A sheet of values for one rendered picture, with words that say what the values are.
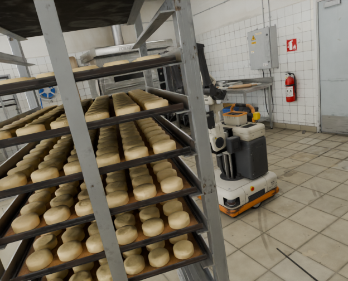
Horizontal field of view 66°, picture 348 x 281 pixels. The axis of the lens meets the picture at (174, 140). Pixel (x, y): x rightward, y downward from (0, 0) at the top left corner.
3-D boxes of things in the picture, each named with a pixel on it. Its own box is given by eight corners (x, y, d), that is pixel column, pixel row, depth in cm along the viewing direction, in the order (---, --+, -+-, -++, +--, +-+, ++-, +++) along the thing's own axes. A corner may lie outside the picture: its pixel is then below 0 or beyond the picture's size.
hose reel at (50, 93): (68, 130, 572) (54, 78, 543) (70, 131, 557) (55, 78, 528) (48, 135, 553) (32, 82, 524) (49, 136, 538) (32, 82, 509)
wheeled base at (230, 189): (237, 177, 332) (235, 158, 325) (280, 193, 278) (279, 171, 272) (193, 198, 301) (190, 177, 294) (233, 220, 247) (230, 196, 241)
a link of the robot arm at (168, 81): (169, 51, 242) (163, 52, 251) (164, 52, 239) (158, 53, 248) (177, 98, 253) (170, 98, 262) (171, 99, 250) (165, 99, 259)
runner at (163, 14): (131, 49, 107) (129, 41, 106) (138, 48, 108) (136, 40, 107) (160, 13, 46) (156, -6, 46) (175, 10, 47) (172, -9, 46)
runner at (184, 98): (140, 93, 112) (139, 87, 111) (146, 92, 112) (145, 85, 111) (177, 114, 51) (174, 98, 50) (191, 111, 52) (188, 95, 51)
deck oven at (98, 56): (120, 157, 509) (94, 47, 456) (102, 146, 611) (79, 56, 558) (187, 135, 581) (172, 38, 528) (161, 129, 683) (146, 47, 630)
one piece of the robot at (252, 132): (234, 170, 321) (226, 101, 299) (271, 183, 275) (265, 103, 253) (212, 179, 306) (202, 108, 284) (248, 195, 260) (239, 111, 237)
